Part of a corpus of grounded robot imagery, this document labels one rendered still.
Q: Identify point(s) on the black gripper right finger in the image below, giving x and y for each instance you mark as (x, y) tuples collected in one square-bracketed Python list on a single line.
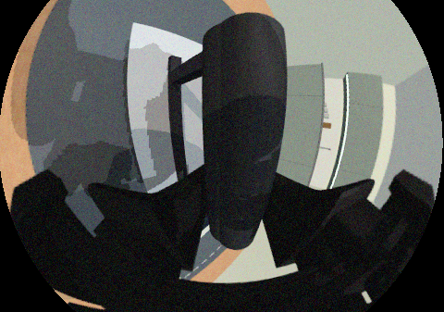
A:
[(295, 213)]

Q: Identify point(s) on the cream square tile with dark square mark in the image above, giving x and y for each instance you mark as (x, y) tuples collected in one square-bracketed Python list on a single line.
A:
[(206, 226)]

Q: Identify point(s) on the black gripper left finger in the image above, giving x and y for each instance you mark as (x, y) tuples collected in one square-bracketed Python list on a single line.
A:
[(175, 215)]

